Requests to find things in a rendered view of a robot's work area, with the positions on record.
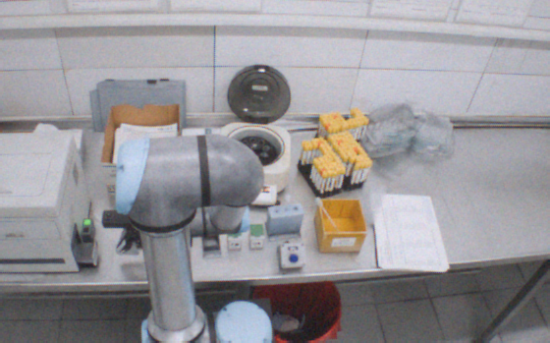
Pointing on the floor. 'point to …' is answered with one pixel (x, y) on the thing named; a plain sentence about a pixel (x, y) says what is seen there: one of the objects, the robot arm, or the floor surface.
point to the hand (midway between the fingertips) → (117, 250)
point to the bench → (248, 275)
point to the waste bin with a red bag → (303, 293)
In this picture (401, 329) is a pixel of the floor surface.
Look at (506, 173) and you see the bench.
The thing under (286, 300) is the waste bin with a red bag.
